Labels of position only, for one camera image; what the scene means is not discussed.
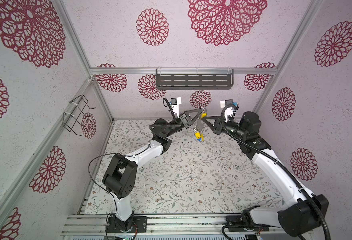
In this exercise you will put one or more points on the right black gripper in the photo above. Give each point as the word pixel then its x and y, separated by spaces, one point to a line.
pixel 216 128

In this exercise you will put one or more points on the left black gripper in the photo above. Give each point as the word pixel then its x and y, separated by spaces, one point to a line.
pixel 184 118

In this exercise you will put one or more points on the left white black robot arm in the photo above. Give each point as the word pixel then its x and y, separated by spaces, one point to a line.
pixel 119 178

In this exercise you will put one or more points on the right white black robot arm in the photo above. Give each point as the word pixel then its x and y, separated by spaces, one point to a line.
pixel 303 210

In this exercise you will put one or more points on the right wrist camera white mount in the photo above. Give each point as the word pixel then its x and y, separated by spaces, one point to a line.
pixel 230 111

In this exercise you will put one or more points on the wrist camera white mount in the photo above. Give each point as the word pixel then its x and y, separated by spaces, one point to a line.
pixel 174 104
pixel 230 111

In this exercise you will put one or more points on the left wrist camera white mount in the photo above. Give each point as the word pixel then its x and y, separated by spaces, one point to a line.
pixel 174 104

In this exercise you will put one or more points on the black slotted wall shelf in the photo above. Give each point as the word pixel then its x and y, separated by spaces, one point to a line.
pixel 193 81

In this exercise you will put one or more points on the black wire wall rack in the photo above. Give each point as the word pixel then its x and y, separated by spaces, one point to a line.
pixel 72 117

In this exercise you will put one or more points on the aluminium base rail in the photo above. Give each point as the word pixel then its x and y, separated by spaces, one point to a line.
pixel 165 227

